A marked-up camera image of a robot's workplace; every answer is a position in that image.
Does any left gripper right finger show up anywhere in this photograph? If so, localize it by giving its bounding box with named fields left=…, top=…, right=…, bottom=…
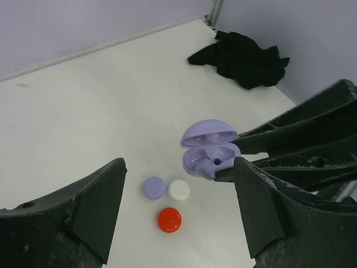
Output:
left=234, top=157, right=356, bottom=267

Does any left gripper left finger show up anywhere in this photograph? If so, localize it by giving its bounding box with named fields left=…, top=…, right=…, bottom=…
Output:
left=1, top=158, right=127, bottom=267

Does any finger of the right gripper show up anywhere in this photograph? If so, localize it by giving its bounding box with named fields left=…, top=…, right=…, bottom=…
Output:
left=214, top=145, right=357, bottom=193
left=233, top=79, right=356, bottom=156

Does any purple charging case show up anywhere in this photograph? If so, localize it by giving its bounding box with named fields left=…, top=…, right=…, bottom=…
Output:
left=142, top=177, right=166, bottom=200
left=180, top=119, right=241, bottom=178

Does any red earbud charging case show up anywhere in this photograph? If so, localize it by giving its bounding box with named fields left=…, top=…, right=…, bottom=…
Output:
left=157, top=207, right=182, bottom=233

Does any purple earbud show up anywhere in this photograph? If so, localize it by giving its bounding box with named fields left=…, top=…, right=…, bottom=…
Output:
left=195, top=159, right=215, bottom=180

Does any white earbud charging case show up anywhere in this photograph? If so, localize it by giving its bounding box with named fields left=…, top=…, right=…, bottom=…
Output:
left=168, top=179, right=191, bottom=202

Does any black cloth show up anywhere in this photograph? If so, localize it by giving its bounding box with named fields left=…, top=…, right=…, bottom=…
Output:
left=187, top=31, right=290, bottom=90

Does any right aluminium frame post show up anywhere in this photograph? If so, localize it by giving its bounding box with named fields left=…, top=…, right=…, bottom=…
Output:
left=205, top=0, right=224, bottom=28

